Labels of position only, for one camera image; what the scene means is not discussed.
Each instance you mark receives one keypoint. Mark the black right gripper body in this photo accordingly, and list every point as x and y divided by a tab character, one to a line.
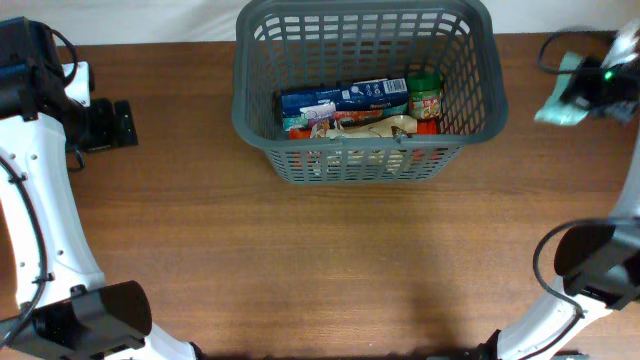
601	86

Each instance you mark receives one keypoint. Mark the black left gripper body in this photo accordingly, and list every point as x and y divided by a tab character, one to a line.
92	128

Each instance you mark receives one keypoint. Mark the light green tissue packet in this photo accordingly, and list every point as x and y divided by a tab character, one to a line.
557	112

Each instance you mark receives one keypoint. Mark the green lid jar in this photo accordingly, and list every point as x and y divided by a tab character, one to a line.
425	92

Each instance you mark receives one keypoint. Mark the grey plastic basket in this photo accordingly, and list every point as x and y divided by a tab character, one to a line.
296	45

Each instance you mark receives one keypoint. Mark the orange spaghetti package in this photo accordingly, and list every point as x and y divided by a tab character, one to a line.
427	127

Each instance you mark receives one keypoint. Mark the beige snack bag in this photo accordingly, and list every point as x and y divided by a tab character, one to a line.
396	127

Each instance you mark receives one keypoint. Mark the blue cardboard box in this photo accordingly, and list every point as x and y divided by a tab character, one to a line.
358	103

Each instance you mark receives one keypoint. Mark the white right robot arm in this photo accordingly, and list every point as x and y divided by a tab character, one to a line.
587	268

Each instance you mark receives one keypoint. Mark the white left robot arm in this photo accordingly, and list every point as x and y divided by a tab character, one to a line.
49	122

